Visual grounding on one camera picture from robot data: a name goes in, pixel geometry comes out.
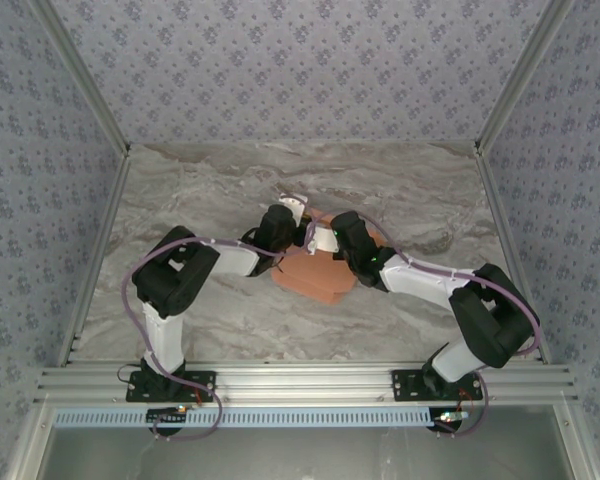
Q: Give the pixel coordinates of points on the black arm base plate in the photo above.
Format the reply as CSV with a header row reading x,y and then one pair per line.
x,y
202,384
405,387

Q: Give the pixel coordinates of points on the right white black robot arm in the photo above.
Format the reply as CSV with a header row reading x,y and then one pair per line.
x,y
420,280

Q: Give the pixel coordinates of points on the grey metal lower panel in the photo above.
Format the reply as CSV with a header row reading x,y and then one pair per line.
x,y
305,455

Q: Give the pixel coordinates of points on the aluminium front frame rail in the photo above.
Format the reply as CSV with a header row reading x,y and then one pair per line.
x,y
305,382

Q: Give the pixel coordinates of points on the aluminium lower frame rail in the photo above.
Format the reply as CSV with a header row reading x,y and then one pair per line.
x,y
577,445
27,445

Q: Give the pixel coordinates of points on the small black controller board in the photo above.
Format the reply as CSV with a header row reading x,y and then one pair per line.
x,y
452,416

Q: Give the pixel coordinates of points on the aluminium corner post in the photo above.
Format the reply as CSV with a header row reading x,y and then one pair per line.
x,y
532,55
73,55

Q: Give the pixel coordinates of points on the aluminium frame rail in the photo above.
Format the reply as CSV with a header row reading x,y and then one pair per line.
x,y
27,445
577,445
305,382

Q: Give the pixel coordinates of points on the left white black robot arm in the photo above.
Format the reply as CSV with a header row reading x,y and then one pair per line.
x,y
162,340

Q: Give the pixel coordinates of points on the salmon orange paper box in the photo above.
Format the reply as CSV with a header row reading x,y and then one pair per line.
x,y
315,280

